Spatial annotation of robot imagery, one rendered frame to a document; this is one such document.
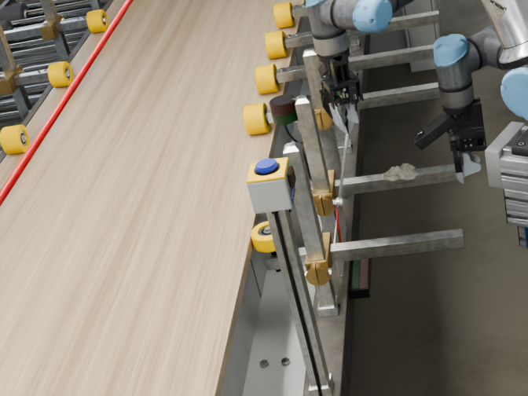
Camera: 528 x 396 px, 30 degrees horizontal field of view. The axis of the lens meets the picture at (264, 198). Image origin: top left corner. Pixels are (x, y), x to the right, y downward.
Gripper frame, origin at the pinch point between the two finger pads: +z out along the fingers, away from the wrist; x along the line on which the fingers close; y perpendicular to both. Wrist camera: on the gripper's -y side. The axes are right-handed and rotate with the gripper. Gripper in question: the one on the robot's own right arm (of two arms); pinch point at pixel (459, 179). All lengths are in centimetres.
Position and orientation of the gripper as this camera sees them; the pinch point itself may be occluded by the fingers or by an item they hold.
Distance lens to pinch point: 237.6
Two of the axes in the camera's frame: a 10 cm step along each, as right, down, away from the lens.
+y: 9.7, -1.3, -2.1
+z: 2.2, 8.4, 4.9
